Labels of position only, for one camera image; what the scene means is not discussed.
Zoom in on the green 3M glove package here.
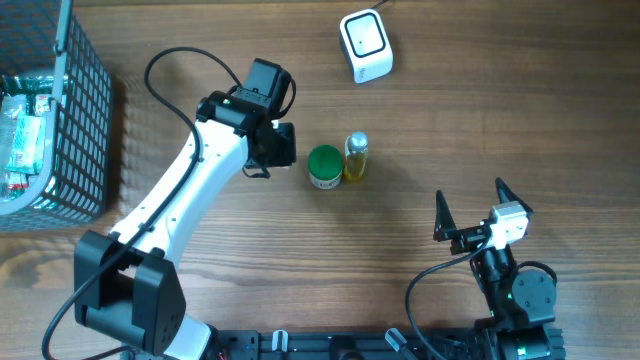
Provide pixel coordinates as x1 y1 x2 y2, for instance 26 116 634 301
1 69 58 96

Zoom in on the black right camera cable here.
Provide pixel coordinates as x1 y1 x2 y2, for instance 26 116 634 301
404 234 494 360

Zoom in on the red snack bar wrapper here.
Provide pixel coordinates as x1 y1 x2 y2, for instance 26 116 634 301
1 171 29 196

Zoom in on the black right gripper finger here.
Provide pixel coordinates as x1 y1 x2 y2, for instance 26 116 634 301
433 190 457 240
495 177 533 215

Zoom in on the white barcode scanner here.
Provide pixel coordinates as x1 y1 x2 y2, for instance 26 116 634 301
339 8 394 84

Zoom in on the green lid jar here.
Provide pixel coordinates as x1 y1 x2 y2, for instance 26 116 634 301
308 144 343 190

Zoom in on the yellow liquid bottle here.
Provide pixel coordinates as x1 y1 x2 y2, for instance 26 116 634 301
344 131 369 181

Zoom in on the grey plastic mesh basket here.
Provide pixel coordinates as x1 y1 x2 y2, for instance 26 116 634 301
1 1 114 233

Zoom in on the teal snack bar wrapper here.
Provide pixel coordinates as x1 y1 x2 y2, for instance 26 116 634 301
7 114 46 175

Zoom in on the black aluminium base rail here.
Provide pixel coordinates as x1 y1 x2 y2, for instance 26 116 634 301
120 327 566 360

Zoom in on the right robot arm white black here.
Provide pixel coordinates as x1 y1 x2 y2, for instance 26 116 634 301
434 178 566 360

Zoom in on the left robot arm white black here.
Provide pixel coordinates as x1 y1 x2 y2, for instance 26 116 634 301
68 59 296 359

